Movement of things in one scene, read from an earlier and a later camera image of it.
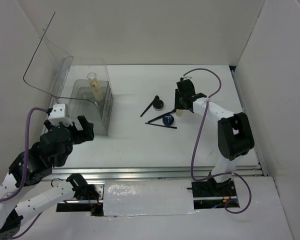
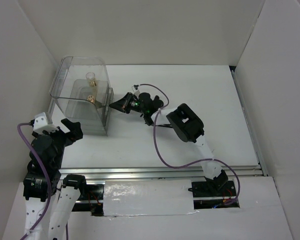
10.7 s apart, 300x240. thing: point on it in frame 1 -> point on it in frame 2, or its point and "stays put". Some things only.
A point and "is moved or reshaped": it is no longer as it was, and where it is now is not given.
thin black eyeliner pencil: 175,127 stays put
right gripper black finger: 177,103 -> 124,104
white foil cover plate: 124,197 stays put
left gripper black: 88,131 -> 75,128
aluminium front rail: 153,173 stays put
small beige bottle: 179,112 is moved or reshaped
